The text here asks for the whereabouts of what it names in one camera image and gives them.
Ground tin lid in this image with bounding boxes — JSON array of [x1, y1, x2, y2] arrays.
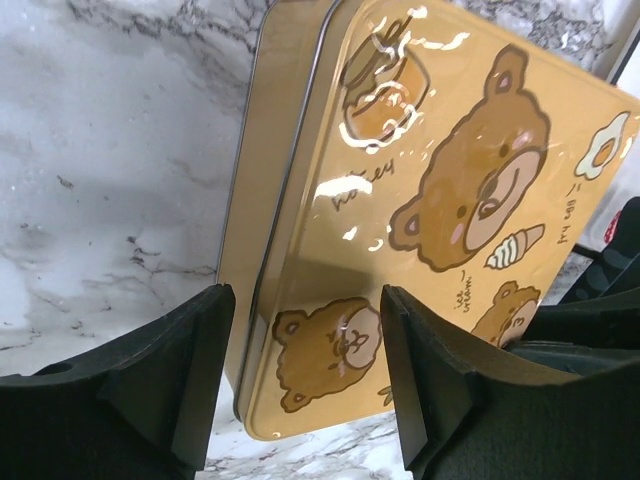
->
[[233, 0, 640, 444]]

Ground strawberry tray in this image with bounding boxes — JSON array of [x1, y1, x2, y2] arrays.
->
[[549, 0, 640, 261]]

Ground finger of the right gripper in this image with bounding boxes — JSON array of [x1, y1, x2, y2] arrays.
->
[[506, 197, 639, 375]]

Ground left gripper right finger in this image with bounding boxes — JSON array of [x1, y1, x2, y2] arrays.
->
[[380, 286, 639, 479]]

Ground gold cookie tin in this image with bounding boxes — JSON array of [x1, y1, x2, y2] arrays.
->
[[218, 1, 333, 385]]

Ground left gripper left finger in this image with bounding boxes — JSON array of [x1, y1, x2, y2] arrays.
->
[[1, 285, 235, 479]]

